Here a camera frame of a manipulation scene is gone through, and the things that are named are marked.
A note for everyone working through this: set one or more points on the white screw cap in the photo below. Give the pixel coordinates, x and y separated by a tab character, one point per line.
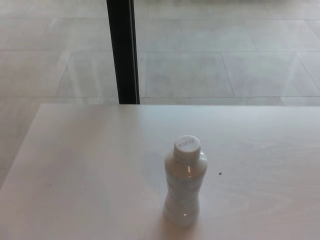
187	147

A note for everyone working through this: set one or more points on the white plastic bottle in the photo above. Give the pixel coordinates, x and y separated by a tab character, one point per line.
183	190

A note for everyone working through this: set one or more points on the black window frame post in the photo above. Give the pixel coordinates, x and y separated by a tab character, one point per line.
123	50

